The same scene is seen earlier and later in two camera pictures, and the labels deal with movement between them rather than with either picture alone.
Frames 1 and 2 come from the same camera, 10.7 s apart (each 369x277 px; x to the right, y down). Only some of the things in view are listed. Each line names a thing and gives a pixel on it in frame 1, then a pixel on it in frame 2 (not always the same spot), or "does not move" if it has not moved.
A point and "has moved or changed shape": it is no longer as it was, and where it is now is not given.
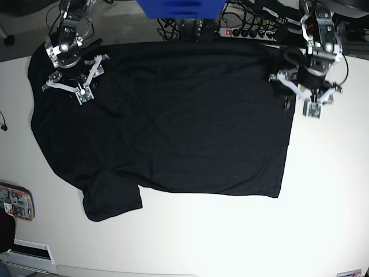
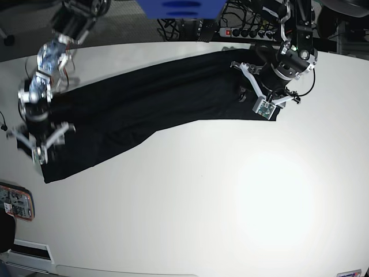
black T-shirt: (196, 118) has moved or changed shape
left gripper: (308, 79) -> (271, 78)
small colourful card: (356, 273) does not move
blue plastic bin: (181, 9) does not move
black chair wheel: (9, 41) does not move
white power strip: (248, 33) does not move
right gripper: (81, 73) -> (41, 130)
